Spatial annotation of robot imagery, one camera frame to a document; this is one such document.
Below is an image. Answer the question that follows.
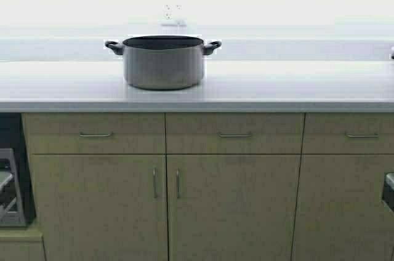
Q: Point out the left beige drawer front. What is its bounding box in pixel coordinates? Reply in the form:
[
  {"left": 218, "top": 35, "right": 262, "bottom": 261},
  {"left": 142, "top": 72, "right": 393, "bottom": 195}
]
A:
[{"left": 22, "top": 113, "right": 165, "bottom": 155}]

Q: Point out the door handle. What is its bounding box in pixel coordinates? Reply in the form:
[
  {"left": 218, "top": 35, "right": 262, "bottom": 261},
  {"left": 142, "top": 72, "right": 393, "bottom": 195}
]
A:
[
  {"left": 176, "top": 169, "right": 181, "bottom": 199},
  {"left": 152, "top": 167, "right": 158, "bottom": 199}
]

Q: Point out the left lower door handle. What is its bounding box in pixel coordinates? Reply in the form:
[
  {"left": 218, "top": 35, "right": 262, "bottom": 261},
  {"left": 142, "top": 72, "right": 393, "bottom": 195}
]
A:
[{"left": 152, "top": 167, "right": 158, "bottom": 199}]

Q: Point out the drawer metal handle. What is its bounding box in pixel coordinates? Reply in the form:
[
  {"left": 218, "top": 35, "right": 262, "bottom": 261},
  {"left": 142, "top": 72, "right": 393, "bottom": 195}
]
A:
[
  {"left": 345, "top": 133, "right": 380, "bottom": 139},
  {"left": 79, "top": 132, "right": 113, "bottom": 138},
  {"left": 218, "top": 132, "right": 252, "bottom": 138}
]

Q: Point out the middle drawer metal handle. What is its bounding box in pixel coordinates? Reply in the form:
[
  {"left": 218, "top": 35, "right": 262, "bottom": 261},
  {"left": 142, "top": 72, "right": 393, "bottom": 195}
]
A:
[{"left": 218, "top": 132, "right": 252, "bottom": 138}]

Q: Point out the right beige drawer front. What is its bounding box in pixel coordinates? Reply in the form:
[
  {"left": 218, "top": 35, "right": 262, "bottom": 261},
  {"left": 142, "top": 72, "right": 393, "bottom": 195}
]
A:
[{"left": 303, "top": 113, "right": 393, "bottom": 155}]

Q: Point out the beige drawer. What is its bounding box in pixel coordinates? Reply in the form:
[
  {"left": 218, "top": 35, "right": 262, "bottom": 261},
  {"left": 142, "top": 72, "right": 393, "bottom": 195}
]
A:
[
  {"left": 166, "top": 113, "right": 304, "bottom": 154},
  {"left": 303, "top": 113, "right": 393, "bottom": 155},
  {"left": 22, "top": 113, "right": 165, "bottom": 155}
]

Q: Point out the right drawer metal handle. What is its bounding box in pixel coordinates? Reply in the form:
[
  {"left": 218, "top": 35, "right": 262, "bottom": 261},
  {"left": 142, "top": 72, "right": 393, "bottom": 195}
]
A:
[{"left": 345, "top": 133, "right": 380, "bottom": 139}]

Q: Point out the white wall outlet plate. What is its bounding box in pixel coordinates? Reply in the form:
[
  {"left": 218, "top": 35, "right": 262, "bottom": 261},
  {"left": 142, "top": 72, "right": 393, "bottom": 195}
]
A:
[{"left": 160, "top": 3, "right": 187, "bottom": 28}]

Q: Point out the middle beige drawer front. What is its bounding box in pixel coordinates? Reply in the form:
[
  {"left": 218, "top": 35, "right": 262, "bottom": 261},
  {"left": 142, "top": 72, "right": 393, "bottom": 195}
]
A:
[{"left": 166, "top": 113, "right": 304, "bottom": 154}]

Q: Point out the grey step stool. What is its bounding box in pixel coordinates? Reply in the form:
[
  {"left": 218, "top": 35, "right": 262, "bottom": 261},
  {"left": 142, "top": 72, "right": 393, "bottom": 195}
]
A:
[{"left": 1, "top": 148, "right": 27, "bottom": 227}]

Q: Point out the left drawer metal handle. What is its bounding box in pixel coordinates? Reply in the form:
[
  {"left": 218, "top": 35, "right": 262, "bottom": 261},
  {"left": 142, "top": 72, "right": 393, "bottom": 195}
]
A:
[{"left": 79, "top": 132, "right": 113, "bottom": 138}]

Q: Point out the left lower cabinet door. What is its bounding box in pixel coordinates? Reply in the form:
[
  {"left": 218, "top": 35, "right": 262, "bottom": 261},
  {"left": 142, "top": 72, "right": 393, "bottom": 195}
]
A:
[{"left": 30, "top": 155, "right": 168, "bottom": 260}]

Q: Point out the middle lower cabinet door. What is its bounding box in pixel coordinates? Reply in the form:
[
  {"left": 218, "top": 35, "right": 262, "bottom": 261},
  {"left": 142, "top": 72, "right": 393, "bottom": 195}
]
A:
[{"left": 167, "top": 155, "right": 300, "bottom": 260}]

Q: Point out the cabinet door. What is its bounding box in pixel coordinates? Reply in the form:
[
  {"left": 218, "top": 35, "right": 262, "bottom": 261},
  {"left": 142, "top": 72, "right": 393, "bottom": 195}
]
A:
[
  {"left": 30, "top": 155, "right": 168, "bottom": 260},
  {"left": 292, "top": 155, "right": 393, "bottom": 260},
  {"left": 167, "top": 155, "right": 300, "bottom": 260}
]

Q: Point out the right lower cabinet door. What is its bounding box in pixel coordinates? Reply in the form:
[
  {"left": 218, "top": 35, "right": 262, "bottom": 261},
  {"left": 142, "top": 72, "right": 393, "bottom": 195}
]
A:
[{"left": 292, "top": 155, "right": 393, "bottom": 260}]

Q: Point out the middle lower door handle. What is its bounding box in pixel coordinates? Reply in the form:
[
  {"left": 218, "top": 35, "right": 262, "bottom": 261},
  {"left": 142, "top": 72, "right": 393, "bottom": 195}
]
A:
[{"left": 176, "top": 169, "right": 181, "bottom": 199}]

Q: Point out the grey pot with black handles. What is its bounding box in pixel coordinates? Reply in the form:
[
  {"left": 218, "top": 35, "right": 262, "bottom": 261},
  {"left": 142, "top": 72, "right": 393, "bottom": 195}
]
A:
[{"left": 105, "top": 35, "right": 222, "bottom": 90}]

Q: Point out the right robot base metal frame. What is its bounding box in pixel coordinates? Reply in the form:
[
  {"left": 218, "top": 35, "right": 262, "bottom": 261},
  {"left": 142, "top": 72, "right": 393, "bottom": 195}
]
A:
[{"left": 382, "top": 172, "right": 394, "bottom": 212}]

